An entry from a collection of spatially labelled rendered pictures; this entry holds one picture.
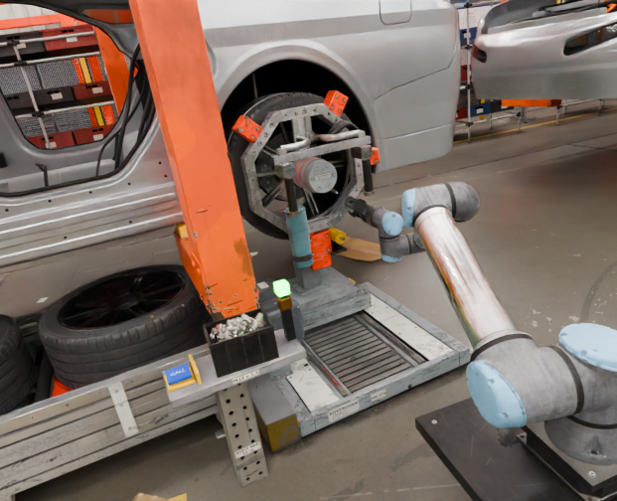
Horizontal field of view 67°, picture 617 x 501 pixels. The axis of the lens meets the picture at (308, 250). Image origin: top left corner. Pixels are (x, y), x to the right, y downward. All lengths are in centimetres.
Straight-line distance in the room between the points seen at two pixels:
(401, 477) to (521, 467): 48
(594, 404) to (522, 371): 17
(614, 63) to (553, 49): 41
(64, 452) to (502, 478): 135
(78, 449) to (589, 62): 369
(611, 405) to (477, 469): 35
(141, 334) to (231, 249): 49
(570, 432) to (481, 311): 33
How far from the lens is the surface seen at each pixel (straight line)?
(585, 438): 126
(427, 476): 170
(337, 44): 217
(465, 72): 683
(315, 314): 226
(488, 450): 137
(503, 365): 110
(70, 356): 189
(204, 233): 148
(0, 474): 191
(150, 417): 182
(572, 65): 394
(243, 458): 168
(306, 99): 209
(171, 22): 143
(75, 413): 178
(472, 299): 120
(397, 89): 233
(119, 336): 178
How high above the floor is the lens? 127
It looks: 21 degrees down
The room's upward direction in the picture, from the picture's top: 9 degrees counter-clockwise
